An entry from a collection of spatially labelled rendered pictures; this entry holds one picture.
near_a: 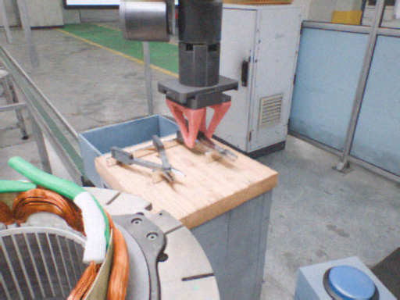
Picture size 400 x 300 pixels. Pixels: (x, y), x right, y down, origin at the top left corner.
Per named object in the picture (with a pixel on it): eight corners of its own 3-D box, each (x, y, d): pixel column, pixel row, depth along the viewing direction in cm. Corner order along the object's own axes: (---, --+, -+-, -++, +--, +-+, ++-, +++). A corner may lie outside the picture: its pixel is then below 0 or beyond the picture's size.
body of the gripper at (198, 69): (156, 94, 46) (154, 40, 42) (211, 83, 51) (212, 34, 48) (182, 107, 41) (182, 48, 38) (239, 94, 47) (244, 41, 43)
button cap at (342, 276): (345, 308, 29) (348, 301, 29) (319, 274, 33) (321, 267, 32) (383, 299, 30) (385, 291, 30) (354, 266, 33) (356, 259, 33)
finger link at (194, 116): (165, 142, 50) (163, 83, 46) (201, 131, 54) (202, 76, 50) (191, 159, 45) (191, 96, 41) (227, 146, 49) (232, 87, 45)
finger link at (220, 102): (167, 141, 50) (165, 83, 46) (202, 131, 54) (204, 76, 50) (193, 158, 46) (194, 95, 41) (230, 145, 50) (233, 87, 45)
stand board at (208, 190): (96, 171, 50) (94, 158, 49) (194, 140, 60) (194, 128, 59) (163, 244, 36) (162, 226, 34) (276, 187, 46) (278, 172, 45)
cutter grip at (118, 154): (111, 158, 46) (109, 148, 45) (116, 155, 46) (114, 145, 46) (130, 166, 44) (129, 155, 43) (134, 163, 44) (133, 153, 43)
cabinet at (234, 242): (116, 290, 61) (97, 172, 50) (194, 247, 71) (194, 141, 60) (172, 378, 47) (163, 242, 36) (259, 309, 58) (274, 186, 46)
